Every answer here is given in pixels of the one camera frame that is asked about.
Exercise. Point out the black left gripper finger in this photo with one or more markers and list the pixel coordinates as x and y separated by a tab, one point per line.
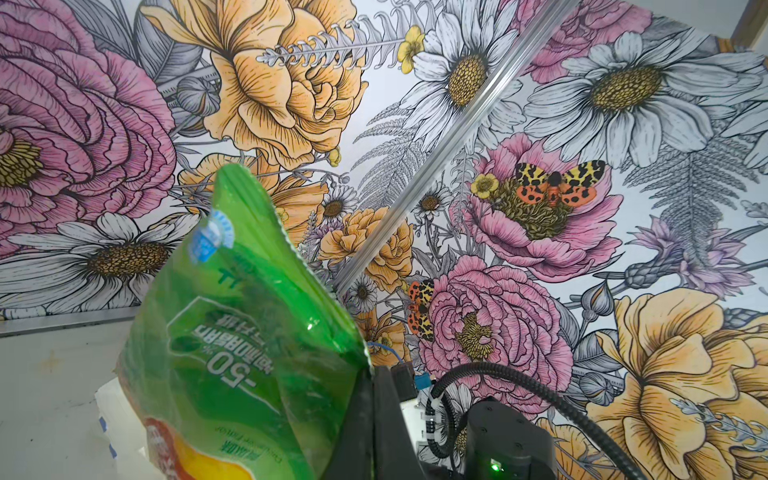
374	442

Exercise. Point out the green chips snack bag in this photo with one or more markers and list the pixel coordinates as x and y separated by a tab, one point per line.
239	363

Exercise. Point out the aluminium corner post right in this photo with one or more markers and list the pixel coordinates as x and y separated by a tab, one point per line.
514	62

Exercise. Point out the blue checkered paper bag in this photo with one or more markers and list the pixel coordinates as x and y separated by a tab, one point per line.
128	441

